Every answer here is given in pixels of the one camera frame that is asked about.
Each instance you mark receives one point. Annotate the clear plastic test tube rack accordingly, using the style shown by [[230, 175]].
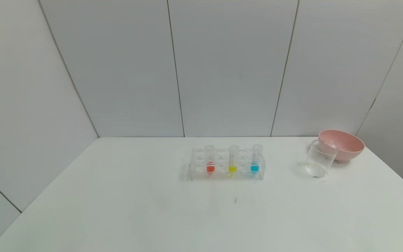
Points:
[[222, 175]]

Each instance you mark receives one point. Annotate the clear plastic beaker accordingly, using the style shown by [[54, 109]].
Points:
[[318, 161]]

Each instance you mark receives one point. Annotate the test tube with blue pigment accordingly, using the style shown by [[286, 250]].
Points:
[[255, 164]]

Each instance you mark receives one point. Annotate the test tube with orange pigment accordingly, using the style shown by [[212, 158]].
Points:
[[210, 164]]

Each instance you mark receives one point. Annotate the pink bowl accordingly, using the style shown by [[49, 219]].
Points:
[[348, 147]]

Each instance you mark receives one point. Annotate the test tube with yellow pigment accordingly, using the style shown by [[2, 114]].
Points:
[[233, 164]]

